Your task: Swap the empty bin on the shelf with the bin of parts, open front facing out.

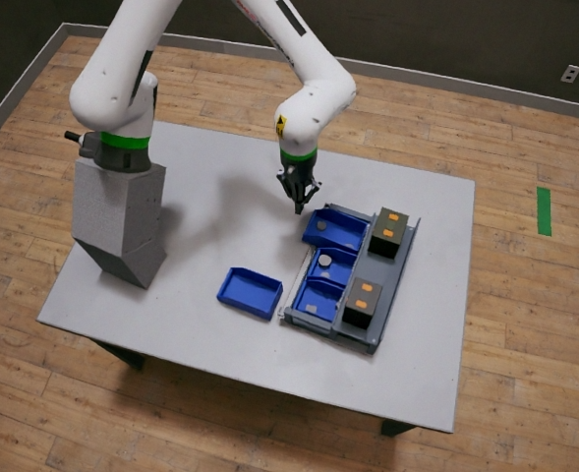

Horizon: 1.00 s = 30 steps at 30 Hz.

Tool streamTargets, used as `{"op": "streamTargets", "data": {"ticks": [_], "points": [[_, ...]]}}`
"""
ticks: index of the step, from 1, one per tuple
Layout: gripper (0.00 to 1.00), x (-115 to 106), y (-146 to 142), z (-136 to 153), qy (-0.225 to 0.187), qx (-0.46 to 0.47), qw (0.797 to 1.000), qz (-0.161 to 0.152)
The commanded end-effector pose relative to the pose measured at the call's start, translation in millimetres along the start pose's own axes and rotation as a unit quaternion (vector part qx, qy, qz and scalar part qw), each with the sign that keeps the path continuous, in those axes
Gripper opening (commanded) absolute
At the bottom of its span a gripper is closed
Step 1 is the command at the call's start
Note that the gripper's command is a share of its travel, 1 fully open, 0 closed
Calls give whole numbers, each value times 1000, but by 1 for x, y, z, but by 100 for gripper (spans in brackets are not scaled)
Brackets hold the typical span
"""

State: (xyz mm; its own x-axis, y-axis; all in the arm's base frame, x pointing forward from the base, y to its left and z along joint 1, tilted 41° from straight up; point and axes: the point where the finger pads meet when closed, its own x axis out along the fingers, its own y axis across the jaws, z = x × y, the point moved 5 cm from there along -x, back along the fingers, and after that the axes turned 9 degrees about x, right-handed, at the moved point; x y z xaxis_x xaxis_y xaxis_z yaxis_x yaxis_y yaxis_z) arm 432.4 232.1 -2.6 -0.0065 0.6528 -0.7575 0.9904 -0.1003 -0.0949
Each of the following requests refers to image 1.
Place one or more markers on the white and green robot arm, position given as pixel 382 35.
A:
pixel 105 97

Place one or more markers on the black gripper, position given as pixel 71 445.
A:
pixel 294 190

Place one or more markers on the grey metal shelf rack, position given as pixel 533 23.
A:
pixel 371 267

